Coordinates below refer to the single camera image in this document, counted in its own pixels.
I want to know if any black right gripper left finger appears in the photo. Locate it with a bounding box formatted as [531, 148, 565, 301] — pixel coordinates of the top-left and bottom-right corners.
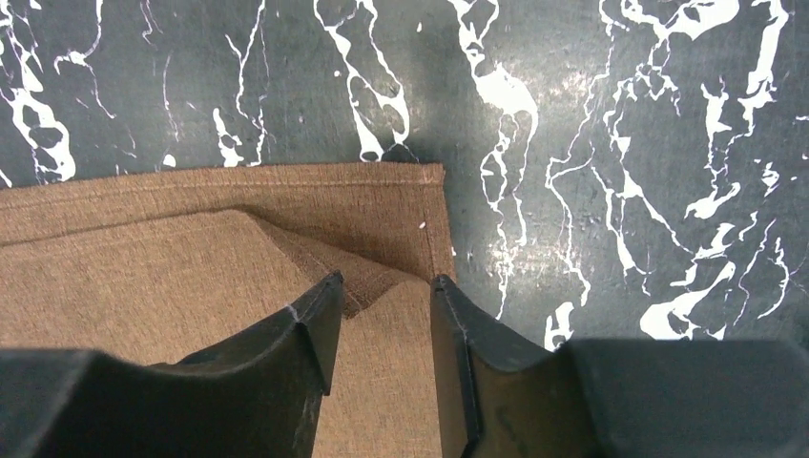
[1, 272, 344, 457]

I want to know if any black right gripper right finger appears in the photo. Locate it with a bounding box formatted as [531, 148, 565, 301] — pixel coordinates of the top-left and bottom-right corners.
[430, 276, 808, 457]

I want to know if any brown woven cloth napkin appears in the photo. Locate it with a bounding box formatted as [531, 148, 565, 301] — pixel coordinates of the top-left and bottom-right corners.
[1, 162, 454, 457]

